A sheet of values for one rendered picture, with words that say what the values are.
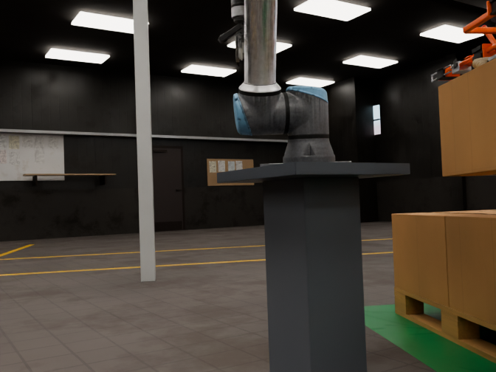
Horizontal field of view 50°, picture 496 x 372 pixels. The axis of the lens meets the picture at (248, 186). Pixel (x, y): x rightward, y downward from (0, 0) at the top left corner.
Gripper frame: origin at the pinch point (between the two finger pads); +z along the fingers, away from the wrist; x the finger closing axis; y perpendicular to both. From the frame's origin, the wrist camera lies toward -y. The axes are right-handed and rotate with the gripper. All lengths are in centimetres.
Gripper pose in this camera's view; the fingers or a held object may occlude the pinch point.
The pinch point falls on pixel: (238, 63)
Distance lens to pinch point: 245.3
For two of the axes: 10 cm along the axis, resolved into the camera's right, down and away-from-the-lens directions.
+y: 9.9, -0.4, 1.1
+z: 0.4, 10.0, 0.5
